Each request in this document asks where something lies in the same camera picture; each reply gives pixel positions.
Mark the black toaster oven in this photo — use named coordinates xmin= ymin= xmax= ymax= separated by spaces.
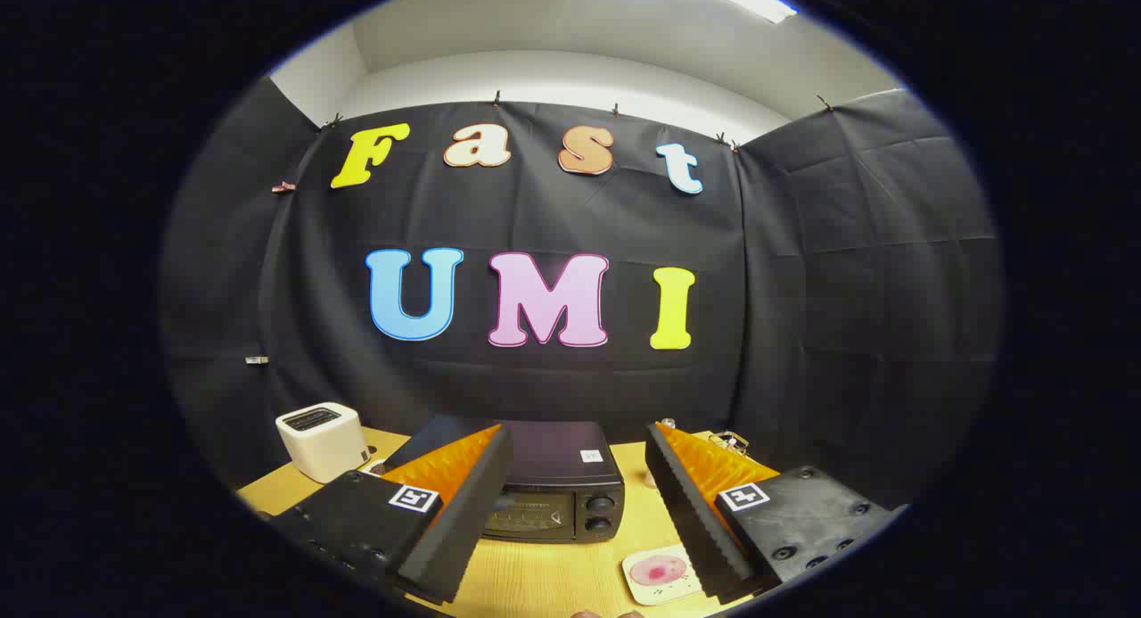
xmin=383 ymin=415 xmax=626 ymax=545

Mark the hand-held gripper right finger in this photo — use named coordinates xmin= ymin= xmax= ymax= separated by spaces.
xmin=644 ymin=422 xmax=910 ymax=606

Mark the cream cherry print tray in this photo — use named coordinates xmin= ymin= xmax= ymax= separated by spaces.
xmin=621 ymin=544 xmax=705 ymax=606

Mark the white toaster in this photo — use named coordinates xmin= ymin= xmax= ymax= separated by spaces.
xmin=275 ymin=402 xmax=371 ymax=484

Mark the pink round ham slice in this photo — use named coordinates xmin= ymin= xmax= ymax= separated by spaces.
xmin=637 ymin=556 xmax=688 ymax=587

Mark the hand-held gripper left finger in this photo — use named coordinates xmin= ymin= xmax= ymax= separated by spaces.
xmin=267 ymin=424 xmax=514 ymax=606

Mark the black backdrop cloth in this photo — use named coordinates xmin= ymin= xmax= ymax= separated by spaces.
xmin=160 ymin=76 xmax=1006 ymax=512

